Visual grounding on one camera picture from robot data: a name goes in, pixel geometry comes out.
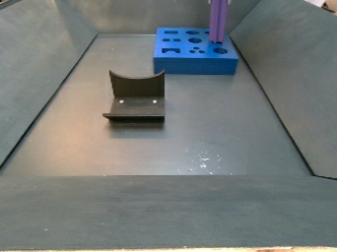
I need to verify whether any purple star-shaped prism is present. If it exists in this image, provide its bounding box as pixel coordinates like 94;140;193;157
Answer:
210;0;228;43

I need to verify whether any black curved holder stand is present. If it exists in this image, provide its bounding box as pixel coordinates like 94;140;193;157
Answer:
103;72;165;121

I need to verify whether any blue foam shape board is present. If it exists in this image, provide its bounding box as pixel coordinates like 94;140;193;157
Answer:
153;28;238;75

